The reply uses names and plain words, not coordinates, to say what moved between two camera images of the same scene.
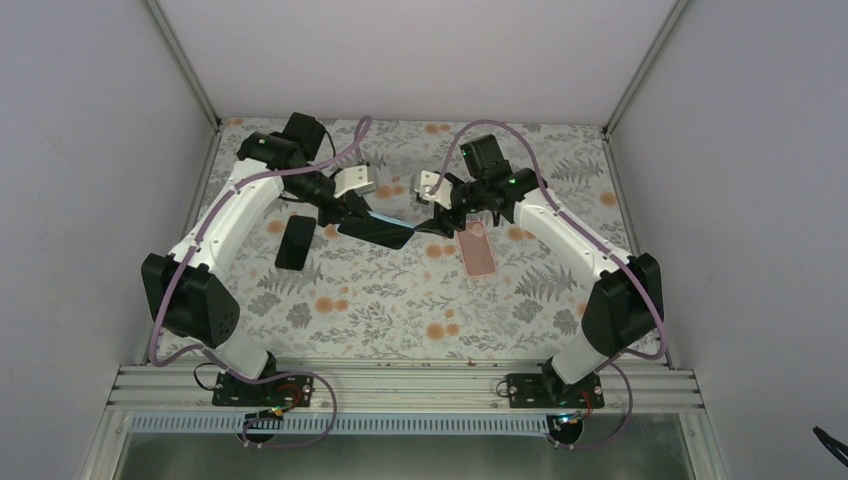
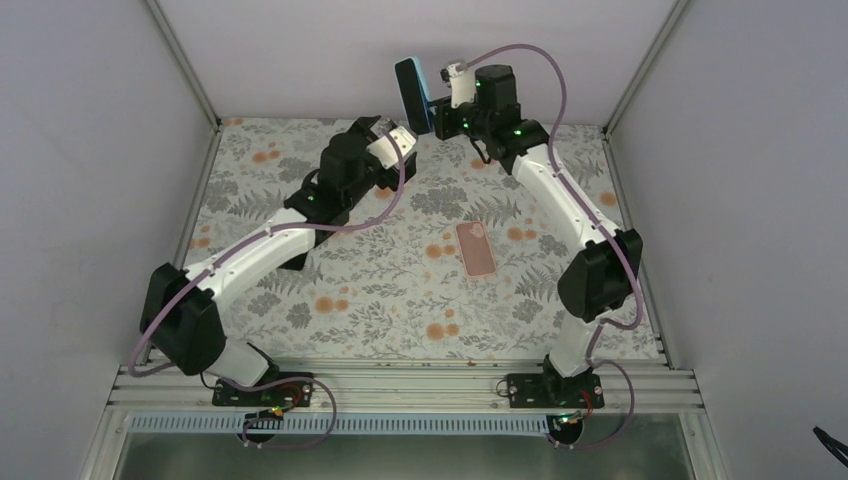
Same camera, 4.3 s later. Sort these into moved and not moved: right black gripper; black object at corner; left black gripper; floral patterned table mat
Moved: right black gripper; left black gripper
Not moved: black object at corner; floral patterned table mat
